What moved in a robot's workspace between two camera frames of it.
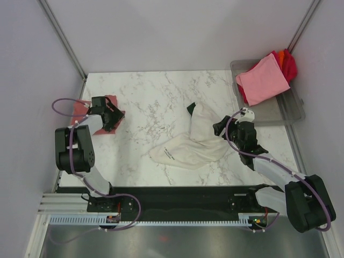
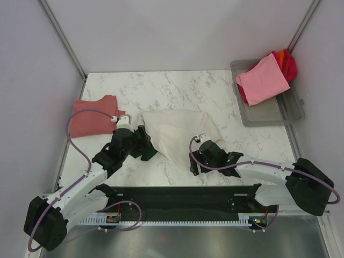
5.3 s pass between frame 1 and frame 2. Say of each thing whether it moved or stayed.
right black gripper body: moved
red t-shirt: stayed
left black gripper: moved
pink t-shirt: stayed
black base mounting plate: stayed
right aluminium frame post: stayed
